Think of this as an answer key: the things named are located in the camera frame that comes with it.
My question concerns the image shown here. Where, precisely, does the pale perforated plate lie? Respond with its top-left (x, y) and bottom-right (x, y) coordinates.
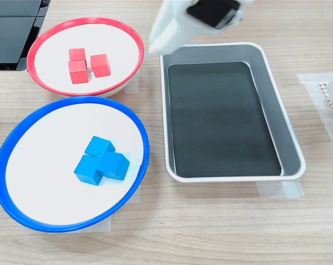
top-left (318, 81), bottom-right (333, 129)

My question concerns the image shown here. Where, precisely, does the steel tray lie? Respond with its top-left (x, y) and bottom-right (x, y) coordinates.
top-left (159, 41), bottom-right (307, 183)

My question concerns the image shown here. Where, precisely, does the translucent tape strip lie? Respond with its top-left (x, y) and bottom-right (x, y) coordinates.
top-left (125, 187), bottom-right (142, 204)
top-left (296, 72), bottom-right (333, 161)
top-left (256, 181), bottom-right (305, 198)
top-left (47, 214), bottom-right (112, 234)
top-left (123, 68), bottom-right (140, 94)

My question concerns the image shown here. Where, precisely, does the blue-rimmed white plate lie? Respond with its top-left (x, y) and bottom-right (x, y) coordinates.
top-left (0, 96), bottom-right (151, 233)

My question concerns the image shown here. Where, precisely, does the blue cube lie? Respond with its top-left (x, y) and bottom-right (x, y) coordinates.
top-left (84, 135), bottom-right (116, 159)
top-left (73, 154), bottom-right (104, 186)
top-left (96, 151), bottom-right (131, 182)

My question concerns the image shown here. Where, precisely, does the black mat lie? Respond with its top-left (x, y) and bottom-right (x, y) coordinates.
top-left (168, 62), bottom-right (282, 178)

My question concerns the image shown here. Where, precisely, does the black flat device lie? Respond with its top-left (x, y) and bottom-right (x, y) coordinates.
top-left (0, 0), bottom-right (51, 72)

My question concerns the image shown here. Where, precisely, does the red-rimmed white plate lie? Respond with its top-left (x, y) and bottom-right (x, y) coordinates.
top-left (26, 17), bottom-right (144, 98)

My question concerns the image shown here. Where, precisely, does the red cube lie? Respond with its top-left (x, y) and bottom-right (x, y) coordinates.
top-left (68, 60), bottom-right (89, 84)
top-left (68, 48), bottom-right (87, 62)
top-left (90, 54), bottom-right (112, 78)

